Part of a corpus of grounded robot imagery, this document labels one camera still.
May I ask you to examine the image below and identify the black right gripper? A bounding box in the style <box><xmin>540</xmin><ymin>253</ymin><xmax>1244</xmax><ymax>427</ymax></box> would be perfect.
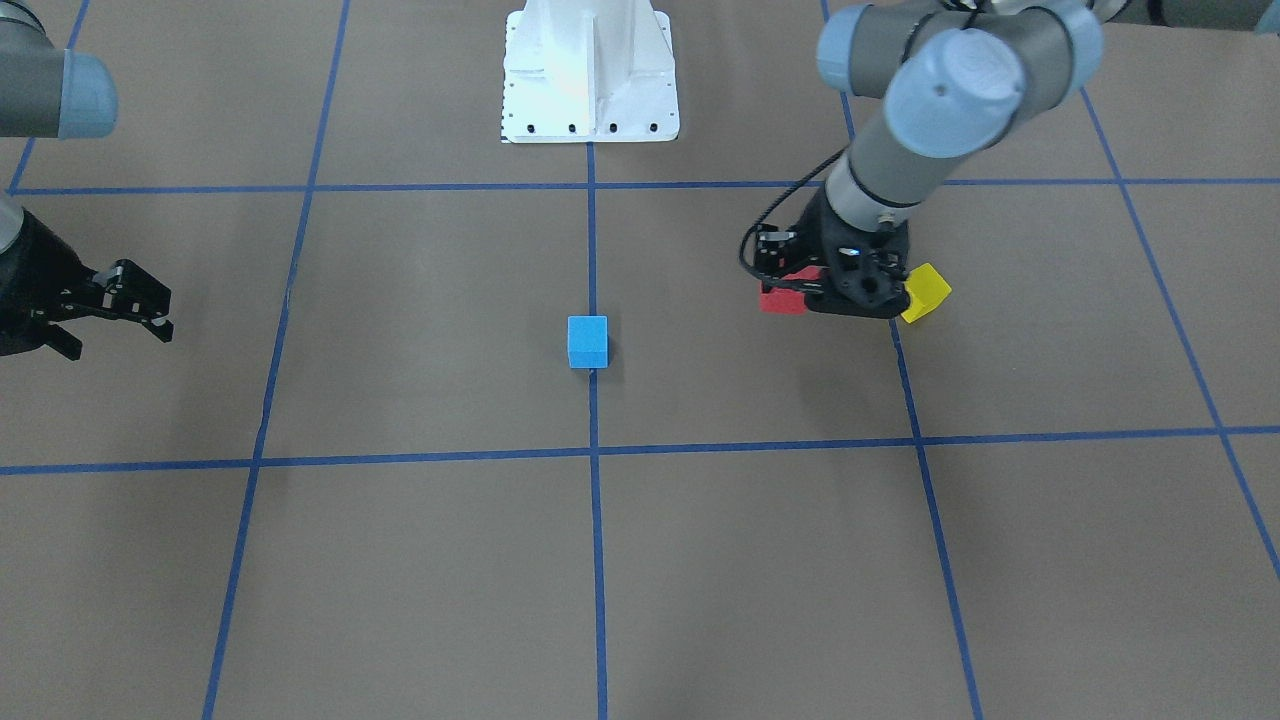
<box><xmin>1</xmin><ymin>208</ymin><xmax>175</xmax><ymax>361</ymax></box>

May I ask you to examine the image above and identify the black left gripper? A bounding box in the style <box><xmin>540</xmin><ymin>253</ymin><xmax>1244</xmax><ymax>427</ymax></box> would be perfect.
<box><xmin>751</xmin><ymin>190</ymin><xmax>911</xmax><ymax>319</ymax></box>

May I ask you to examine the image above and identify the red wooden cube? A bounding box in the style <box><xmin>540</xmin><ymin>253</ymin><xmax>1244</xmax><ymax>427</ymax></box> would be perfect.
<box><xmin>758</xmin><ymin>266</ymin><xmax>820</xmax><ymax>315</ymax></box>

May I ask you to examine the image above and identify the yellow wooden cube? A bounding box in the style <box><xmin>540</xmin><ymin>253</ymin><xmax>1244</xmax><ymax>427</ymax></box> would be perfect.
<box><xmin>900</xmin><ymin>263</ymin><xmax>954</xmax><ymax>324</ymax></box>

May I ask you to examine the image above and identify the blue wooden cube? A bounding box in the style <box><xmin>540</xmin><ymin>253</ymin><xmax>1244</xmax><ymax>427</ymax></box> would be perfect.
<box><xmin>566</xmin><ymin>315</ymin><xmax>611</xmax><ymax>370</ymax></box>

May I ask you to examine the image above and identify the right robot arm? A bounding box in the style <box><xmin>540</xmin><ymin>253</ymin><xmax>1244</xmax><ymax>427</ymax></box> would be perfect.
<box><xmin>1</xmin><ymin>1</ymin><xmax>175</xmax><ymax>361</ymax></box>

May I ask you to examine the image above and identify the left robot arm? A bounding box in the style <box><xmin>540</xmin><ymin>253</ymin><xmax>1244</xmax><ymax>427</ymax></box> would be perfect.
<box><xmin>739</xmin><ymin>1</ymin><xmax>1112</xmax><ymax>319</ymax></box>

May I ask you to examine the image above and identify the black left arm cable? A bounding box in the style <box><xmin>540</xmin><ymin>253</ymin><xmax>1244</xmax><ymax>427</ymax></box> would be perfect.
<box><xmin>739</xmin><ymin>149</ymin><xmax>849</xmax><ymax>281</ymax></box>

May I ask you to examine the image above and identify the white metal mount base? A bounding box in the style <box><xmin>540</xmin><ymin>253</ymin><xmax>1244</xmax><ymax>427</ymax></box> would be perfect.
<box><xmin>500</xmin><ymin>1</ymin><xmax>681</xmax><ymax>143</ymax></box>

